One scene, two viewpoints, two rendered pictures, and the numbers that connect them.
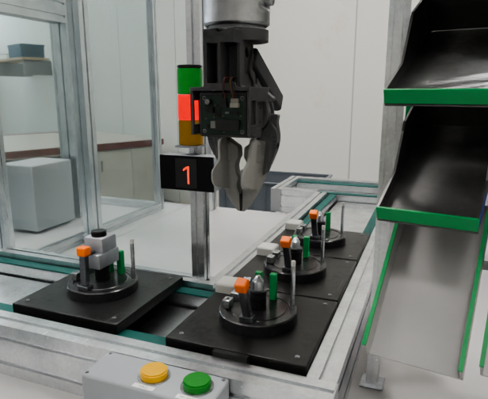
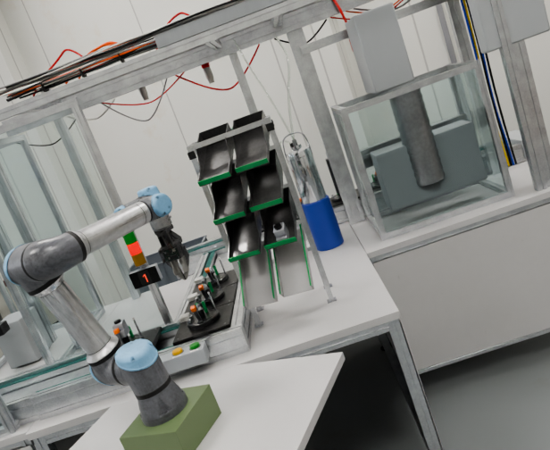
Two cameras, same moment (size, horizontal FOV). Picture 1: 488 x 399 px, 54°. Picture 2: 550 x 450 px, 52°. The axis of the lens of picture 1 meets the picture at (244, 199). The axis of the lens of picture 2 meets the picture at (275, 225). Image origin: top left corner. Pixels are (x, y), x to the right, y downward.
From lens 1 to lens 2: 1.52 m
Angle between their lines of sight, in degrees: 17
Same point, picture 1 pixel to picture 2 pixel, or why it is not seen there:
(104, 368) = not seen: hidden behind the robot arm
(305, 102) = (157, 181)
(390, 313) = (249, 293)
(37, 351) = not seen: hidden behind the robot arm
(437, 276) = (260, 272)
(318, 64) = (154, 148)
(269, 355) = (214, 328)
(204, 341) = (188, 337)
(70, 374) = not seen: hidden behind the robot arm
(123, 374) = (166, 358)
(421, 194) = (241, 247)
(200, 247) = (162, 308)
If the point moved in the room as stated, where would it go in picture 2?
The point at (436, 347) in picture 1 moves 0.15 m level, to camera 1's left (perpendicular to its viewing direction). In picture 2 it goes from (267, 295) to (233, 312)
